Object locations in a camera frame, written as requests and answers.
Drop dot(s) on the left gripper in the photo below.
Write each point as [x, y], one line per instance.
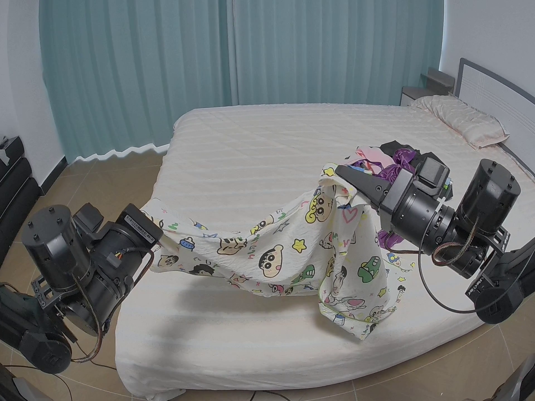
[125, 244]

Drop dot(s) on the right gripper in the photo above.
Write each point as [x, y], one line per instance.
[411, 211]

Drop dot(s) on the white printed pyjama trousers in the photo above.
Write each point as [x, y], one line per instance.
[271, 240]

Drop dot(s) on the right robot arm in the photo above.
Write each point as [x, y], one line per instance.
[493, 199]

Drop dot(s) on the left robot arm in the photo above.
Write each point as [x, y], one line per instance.
[54, 249]

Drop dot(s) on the pile of clothes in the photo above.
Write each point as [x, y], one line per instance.
[401, 159]

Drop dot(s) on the bed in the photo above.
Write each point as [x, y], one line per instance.
[234, 148]

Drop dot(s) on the grey bedside table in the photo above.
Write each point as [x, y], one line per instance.
[413, 92]

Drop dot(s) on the cream pillow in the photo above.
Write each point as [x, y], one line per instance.
[464, 119]

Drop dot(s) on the black chest of drawers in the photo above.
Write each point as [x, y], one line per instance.
[16, 173]

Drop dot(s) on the white crumpled cloth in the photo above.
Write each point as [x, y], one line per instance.
[3, 155]

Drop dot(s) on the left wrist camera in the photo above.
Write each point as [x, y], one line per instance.
[87, 222]

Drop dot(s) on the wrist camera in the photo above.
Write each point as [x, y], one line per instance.
[87, 222]
[434, 178]

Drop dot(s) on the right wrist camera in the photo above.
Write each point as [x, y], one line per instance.
[434, 178]

